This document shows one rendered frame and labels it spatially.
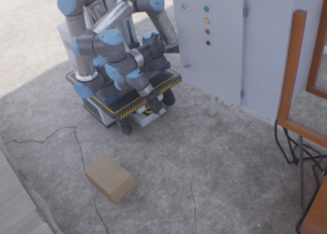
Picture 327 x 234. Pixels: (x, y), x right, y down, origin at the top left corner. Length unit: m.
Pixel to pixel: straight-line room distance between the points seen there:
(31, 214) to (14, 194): 0.22
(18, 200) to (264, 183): 1.58
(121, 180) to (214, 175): 0.65
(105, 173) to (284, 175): 1.23
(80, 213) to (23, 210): 0.43
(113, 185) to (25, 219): 0.58
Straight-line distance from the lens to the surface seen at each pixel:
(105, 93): 2.11
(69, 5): 1.60
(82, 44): 1.23
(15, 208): 1.84
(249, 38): 1.28
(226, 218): 1.83
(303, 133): 1.43
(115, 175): 1.94
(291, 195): 1.97
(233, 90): 1.46
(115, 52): 1.18
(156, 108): 1.73
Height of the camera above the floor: 1.63
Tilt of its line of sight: 42 degrees down
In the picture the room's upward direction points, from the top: 11 degrees counter-clockwise
